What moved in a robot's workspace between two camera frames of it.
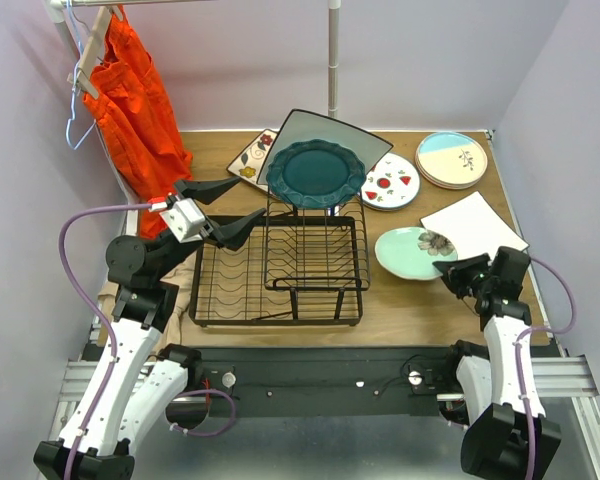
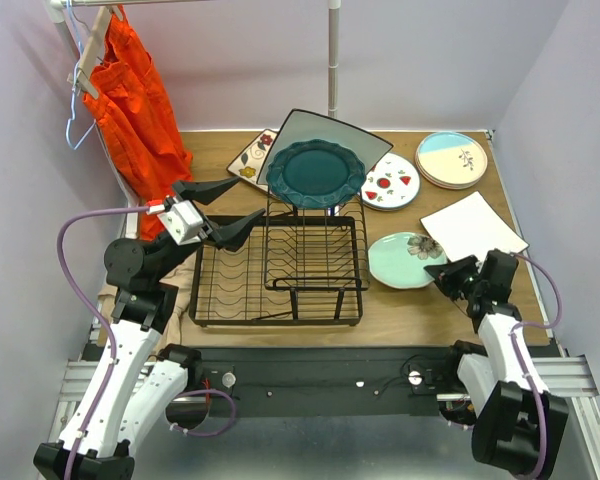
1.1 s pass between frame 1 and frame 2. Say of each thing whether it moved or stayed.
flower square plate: stayed
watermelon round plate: stayed
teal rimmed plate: stayed
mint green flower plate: moved
